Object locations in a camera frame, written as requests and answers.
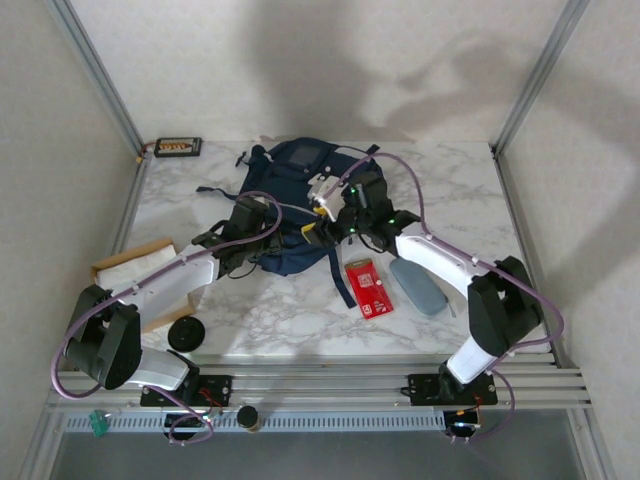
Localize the green connector plug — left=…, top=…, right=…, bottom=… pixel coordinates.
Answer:
left=88, top=408, right=110, bottom=439

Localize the grey blue glasses case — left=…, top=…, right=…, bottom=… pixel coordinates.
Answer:
left=389, top=257, right=457, bottom=319

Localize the red tissue packet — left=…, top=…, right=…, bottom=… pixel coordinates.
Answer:
left=343, top=257, right=395, bottom=320

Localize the aluminium frame post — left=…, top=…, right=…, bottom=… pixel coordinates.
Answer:
left=47, top=0, right=146, bottom=156
left=492, top=0, right=591, bottom=156

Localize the black round disc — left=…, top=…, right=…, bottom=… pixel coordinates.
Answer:
left=167, top=316, right=207, bottom=352

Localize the black controller board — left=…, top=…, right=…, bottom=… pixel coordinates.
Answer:
left=163, top=412, right=224, bottom=432
left=443, top=409, right=485, bottom=435

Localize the navy blue backpack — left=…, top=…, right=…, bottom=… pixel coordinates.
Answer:
left=195, top=137, right=396, bottom=309

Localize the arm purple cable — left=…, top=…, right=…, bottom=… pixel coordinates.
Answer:
left=52, top=192, right=284, bottom=446
left=327, top=152, right=566, bottom=444

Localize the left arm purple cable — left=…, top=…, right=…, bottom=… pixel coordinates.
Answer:
left=52, top=192, right=284, bottom=446

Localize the black charger box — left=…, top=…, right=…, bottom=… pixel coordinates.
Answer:
left=153, top=136, right=203, bottom=159

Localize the cardboard box with white paper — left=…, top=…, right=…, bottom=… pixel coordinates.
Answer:
left=90, top=238, right=200, bottom=332

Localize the grey slotted cable duct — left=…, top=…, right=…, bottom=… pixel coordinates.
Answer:
left=62, top=410, right=446, bottom=434

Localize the aluminium rail frame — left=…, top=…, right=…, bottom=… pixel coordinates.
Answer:
left=44, top=352, right=594, bottom=414

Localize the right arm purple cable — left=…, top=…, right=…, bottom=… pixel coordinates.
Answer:
left=327, top=152, right=566, bottom=444

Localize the aluminium table side rail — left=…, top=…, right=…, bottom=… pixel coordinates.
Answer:
left=492, top=147, right=576, bottom=369
left=74, top=152, right=151, bottom=369

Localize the black cylindrical knob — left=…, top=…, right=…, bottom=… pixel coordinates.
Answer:
left=236, top=405, right=260, bottom=432

